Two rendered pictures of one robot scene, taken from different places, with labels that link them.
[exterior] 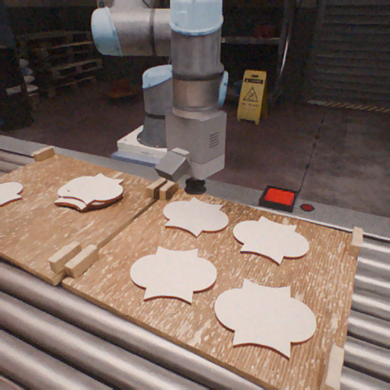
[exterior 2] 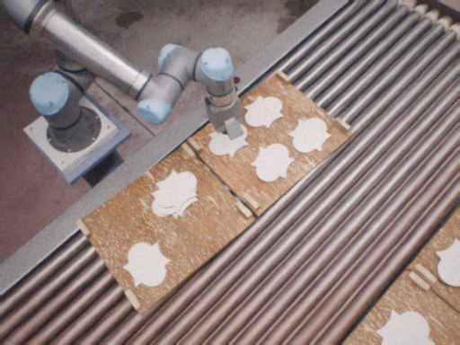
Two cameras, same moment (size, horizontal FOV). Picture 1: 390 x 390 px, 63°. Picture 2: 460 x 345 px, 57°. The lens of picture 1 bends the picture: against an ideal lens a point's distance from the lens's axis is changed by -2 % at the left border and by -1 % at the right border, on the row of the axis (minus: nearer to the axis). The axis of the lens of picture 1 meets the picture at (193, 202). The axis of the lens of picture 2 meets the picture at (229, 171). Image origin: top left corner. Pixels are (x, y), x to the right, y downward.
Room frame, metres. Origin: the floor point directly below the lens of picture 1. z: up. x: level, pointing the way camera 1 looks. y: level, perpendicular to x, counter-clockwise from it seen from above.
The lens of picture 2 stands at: (0.19, 0.63, 2.09)
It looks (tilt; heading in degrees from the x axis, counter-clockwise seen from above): 62 degrees down; 299
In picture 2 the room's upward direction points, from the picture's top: 10 degrees counter-clockwise
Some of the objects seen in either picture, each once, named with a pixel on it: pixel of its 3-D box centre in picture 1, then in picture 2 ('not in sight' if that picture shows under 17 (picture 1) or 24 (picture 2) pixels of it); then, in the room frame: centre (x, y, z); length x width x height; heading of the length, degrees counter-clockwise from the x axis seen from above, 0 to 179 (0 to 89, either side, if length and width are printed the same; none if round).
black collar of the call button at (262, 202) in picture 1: (279, 198); not in sight; (0.63, -0.20, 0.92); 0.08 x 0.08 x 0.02; 65
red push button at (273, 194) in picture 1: (279, 198); not in sight; (0.63, -0.20, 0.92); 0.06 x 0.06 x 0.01; 65
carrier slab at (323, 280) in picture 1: (224, 260); (268, 138); (0.42, -0.05, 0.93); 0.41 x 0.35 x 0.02; 62
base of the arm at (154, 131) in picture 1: (163, 123); (68, 120); (1.07, 0.10, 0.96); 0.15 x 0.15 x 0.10
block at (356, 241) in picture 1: (356, 241); (283, 77); (0.44, -0.29, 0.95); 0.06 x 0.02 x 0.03; 152
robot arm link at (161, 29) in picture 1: (188, 33); (180, 66); (0.64, 0.01, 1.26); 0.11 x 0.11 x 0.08; 87
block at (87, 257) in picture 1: (82, 261); (251, 201); (0.39, 0.18, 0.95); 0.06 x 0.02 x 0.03; 152
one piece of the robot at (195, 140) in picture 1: (185, 140); (226, 114); (0.52, 0.01, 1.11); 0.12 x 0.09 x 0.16; 138
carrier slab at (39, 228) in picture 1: (54, 199); (164, 222); (0.62, 0.32, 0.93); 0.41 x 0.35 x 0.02; 60
